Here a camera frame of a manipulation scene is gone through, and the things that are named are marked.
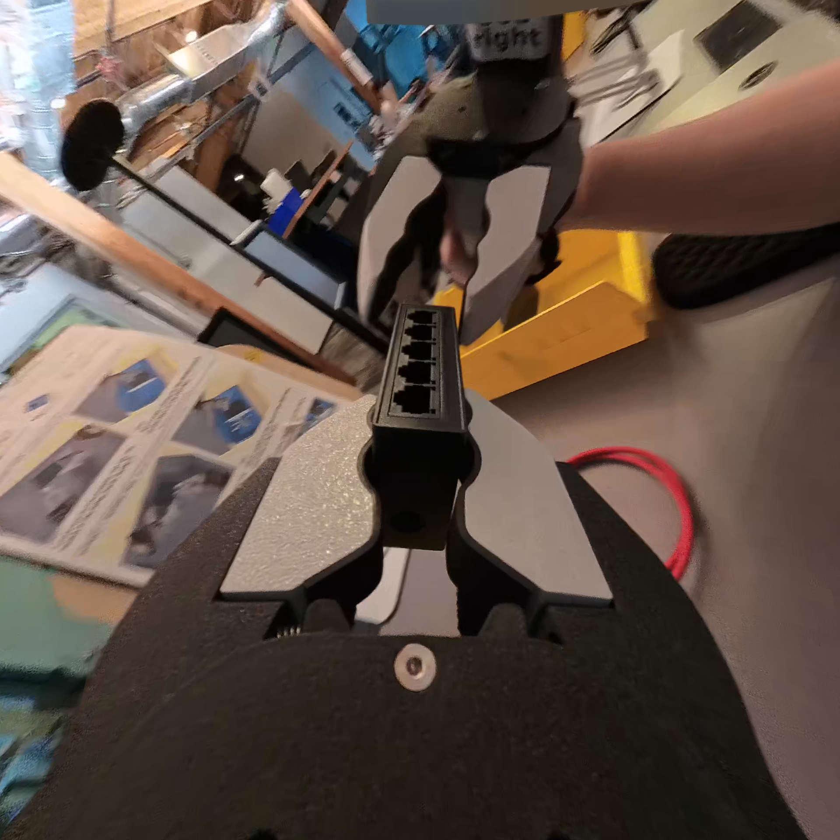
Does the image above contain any yellow plastic bin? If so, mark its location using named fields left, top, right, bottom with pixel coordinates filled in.
left=433, top=230, right=660, bottom=401

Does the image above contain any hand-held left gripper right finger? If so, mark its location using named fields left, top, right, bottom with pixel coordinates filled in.
left=446, top=394, right=614, bottom=632

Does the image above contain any black framed panel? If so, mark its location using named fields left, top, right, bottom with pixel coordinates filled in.
left=197, top=308, right=316, bottom=368

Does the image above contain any black table plate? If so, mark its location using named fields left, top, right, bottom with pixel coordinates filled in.
left=696, top=0, right=782, bottom=53

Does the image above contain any blue plastic crate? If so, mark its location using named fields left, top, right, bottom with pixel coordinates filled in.
left=269, top=190, right=311, bottom=234

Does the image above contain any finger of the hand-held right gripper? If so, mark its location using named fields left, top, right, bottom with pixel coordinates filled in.
left=459, top=164, right=552, bottom=345
left=357, top=156, right=454, bottom=329

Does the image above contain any metal ceiling duct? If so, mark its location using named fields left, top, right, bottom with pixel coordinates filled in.
left=118, top=0, right=290, bottom=132

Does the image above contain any wooden post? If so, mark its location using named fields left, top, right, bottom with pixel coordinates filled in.
left=0, top=151, right=358, bottom=388

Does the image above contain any grey standing panel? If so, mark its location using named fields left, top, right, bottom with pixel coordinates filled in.
left=243, top=226, right=349, bottom=309

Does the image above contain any black network switch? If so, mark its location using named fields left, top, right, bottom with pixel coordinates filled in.
left=371, top=303, right=471, bottom=551

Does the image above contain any black metal pole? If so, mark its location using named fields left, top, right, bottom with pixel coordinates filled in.
left=60, top=100, right=391, bottom=349

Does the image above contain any person's right hand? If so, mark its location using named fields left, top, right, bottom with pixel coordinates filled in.
left=438, top=226, right=483, bottom=286

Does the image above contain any printed instruction sheet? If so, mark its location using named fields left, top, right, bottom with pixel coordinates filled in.
left=0, top=325, right=352, bottom=588

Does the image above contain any red ethernet cable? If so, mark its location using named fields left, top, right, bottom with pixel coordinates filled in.
left=567, top=448, right=697, bottom=581

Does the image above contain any person's right forearm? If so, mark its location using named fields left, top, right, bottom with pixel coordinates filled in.
left=574, top=59, right=840, bottom=237

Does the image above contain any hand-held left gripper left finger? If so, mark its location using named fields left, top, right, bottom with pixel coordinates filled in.
left=218, top=395, right=385, bottom=632

